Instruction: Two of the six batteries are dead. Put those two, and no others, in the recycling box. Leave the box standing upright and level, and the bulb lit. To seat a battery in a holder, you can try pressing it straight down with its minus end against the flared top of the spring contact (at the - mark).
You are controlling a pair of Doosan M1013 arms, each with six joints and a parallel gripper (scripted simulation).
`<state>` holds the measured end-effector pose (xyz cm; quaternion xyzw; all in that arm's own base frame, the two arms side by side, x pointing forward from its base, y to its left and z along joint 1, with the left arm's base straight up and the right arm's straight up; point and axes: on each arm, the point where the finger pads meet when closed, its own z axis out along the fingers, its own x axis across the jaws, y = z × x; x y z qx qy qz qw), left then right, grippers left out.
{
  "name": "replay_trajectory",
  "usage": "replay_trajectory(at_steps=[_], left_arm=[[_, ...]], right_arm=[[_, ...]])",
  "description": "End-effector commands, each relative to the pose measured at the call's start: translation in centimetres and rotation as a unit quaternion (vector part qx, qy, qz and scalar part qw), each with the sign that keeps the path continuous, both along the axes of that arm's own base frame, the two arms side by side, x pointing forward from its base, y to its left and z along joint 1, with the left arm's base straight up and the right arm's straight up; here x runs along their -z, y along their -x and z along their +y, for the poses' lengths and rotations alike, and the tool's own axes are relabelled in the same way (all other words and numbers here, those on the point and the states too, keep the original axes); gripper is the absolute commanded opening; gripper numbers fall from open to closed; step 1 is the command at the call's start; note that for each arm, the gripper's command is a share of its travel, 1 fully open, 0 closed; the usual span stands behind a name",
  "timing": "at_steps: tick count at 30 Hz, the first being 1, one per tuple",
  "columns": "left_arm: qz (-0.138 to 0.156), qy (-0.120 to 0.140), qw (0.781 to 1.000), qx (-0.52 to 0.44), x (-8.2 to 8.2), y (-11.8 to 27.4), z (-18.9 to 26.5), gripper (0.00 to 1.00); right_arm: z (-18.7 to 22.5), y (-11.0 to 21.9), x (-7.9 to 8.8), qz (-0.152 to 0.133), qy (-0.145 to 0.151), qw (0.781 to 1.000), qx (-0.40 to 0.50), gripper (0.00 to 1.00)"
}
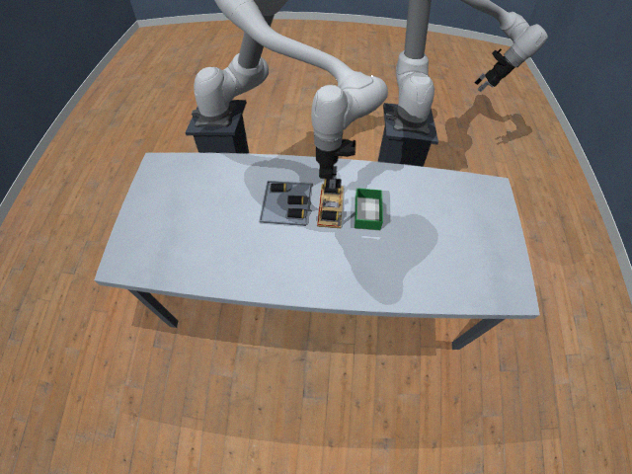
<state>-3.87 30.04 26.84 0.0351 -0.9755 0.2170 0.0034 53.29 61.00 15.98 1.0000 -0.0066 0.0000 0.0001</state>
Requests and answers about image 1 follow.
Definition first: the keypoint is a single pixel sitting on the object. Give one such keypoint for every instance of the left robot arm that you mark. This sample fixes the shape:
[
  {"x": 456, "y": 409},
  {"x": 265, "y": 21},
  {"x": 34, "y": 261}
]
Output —
[{"x": 417, "y": 89}]

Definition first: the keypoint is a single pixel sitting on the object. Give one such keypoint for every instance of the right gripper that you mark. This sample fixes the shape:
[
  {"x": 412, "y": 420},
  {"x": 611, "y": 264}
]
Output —
[{"x": 327, "y": 154}]

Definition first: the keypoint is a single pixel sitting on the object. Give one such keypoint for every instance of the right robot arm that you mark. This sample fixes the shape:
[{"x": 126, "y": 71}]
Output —
[{"x": 332, "y": 111}]

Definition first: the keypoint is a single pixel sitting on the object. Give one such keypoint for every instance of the green open box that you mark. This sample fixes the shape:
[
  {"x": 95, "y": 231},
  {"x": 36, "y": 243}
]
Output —
[{"x": 368, "y": 206}]

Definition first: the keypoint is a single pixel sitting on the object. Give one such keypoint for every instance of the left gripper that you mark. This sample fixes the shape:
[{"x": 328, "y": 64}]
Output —
[{"x": 501, "y": 69}]

